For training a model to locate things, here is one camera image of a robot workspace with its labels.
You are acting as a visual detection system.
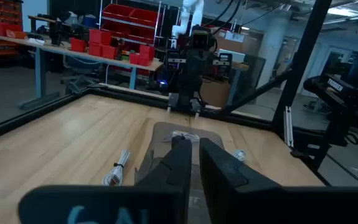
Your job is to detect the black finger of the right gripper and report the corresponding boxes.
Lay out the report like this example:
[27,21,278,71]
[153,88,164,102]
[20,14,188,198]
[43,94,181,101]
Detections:
[166,92,180,115]
[191,98,202,121]

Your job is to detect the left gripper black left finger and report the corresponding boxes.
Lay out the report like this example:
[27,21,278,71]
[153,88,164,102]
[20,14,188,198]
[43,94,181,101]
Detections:
[134,136,193,224]

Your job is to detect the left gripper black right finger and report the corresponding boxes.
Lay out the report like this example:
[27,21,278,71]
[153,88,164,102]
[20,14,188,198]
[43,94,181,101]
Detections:
[199,138,285,224]

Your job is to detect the small clear plastic object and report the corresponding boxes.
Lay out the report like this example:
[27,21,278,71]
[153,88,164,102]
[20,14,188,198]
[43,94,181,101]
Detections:
[232,149,248,162]

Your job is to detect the white cable bundle black tie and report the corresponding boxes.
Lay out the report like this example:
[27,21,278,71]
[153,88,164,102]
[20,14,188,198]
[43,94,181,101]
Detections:
[101,149,132,187]

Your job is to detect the cardboard box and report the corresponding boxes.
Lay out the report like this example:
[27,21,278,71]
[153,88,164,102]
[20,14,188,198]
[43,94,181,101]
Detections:
[199,80,232,109]

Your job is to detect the clear plastic bin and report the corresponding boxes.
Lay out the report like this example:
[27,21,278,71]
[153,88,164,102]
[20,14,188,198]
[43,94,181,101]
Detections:
[134,121,226,224]

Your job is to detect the metal shelf rack red bins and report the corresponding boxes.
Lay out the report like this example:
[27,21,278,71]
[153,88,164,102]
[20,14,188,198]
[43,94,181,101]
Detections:
[98,0,164,45]

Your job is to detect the wooden workbench blue legs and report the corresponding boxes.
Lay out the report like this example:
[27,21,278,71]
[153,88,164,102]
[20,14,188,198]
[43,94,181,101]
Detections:
[0,32,164,110]

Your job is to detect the black table rim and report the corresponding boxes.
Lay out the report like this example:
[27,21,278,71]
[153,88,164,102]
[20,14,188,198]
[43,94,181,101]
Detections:
[0,86,280,146]

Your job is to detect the long red storage bin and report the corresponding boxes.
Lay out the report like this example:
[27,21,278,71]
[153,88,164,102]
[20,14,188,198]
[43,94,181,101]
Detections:
[0,20,23,37]

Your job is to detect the white USB-C cable bundle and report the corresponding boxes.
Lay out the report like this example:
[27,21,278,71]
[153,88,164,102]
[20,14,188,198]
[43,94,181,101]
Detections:
[162,130,200,144]

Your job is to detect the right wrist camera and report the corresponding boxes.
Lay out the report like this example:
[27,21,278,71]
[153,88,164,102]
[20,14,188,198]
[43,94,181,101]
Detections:
[189,26,217,51]

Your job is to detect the black diagonal frame brace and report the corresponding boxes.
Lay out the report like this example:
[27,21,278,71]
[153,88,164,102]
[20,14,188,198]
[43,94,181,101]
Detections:
[221,69,293,115]

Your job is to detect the white aluminium bracket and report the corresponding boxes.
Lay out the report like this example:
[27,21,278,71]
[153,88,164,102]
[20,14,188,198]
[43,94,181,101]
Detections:
[283,105,294,147]

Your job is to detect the black frame post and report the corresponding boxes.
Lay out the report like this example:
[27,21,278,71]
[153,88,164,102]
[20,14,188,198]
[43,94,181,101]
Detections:
[271,0,333,135]

